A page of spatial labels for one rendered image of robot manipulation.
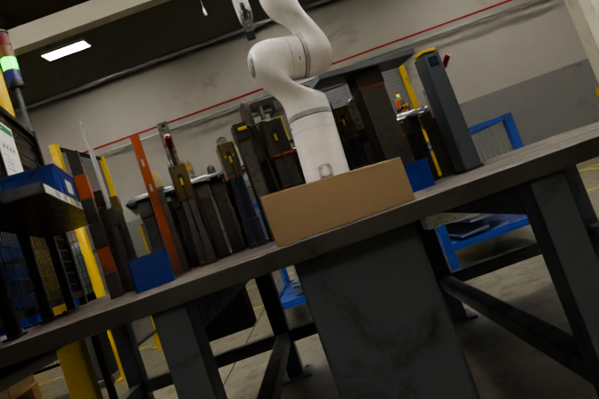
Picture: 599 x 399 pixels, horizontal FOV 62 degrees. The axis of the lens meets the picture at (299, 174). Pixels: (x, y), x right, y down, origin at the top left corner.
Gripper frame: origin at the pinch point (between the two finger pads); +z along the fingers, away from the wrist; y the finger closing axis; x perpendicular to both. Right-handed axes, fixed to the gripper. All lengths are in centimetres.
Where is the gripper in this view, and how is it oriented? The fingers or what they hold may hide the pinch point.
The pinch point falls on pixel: (250, 33)
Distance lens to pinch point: 187.4
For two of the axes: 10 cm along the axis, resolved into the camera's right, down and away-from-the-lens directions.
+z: 3.2, 9.5, -0.6
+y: -0.3, 0.7, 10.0
